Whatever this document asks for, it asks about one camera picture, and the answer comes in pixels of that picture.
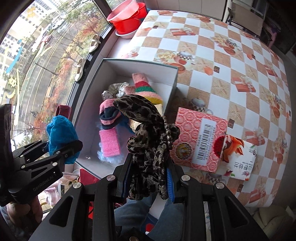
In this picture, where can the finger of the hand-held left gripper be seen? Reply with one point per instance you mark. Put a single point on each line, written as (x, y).
(38, 146)
(74, 146)

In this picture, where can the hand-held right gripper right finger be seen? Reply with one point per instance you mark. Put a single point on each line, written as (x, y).
(170, 187)

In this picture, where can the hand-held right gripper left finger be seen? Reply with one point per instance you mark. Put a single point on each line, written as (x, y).
(126, 183)

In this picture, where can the blue mesh cloth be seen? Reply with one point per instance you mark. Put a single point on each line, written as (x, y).
(61, 134)

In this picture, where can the light blue fluffy cloth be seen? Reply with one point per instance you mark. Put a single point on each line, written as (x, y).
(111, 160)

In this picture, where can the pink sponge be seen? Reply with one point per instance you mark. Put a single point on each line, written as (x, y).
(109, 142)

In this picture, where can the pink black striped sock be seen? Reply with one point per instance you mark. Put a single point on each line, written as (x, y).
(108, 115)

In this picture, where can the leopard print scrunchie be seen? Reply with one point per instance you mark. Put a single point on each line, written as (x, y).
(148, 139)

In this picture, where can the polka dot scrunchie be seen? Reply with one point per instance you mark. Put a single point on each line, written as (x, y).
(113, 89)

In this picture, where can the multicolour striped knit sock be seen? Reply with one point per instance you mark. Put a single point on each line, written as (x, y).
(144, 91)

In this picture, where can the white storage box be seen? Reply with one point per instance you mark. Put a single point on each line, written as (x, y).
(145, 68)

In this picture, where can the person's left hand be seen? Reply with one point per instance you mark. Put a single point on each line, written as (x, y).
(34, 207)

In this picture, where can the person's legs in jeans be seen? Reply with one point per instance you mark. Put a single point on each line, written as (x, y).
(136, 213)

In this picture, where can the red bag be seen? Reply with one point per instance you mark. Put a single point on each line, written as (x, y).
(89, 177)

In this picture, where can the red knit band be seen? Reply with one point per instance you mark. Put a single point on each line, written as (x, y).
(63, 111)

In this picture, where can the pink patterned tissue box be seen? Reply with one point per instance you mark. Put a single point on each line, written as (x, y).
(189, 129)

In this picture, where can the beige sofa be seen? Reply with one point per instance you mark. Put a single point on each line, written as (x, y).
(270, 217)

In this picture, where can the white basin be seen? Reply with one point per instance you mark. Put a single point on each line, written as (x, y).
(126, 35)

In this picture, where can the red plastic bucket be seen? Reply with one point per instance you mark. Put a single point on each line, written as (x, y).
(129, 25)

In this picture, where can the checkered printed tablecloth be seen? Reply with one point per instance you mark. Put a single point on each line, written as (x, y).
(208, 58)

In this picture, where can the red plastic basin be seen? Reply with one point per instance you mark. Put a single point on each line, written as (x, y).
(122, 11)

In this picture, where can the folding chair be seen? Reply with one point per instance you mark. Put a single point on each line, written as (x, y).
(245, 20)

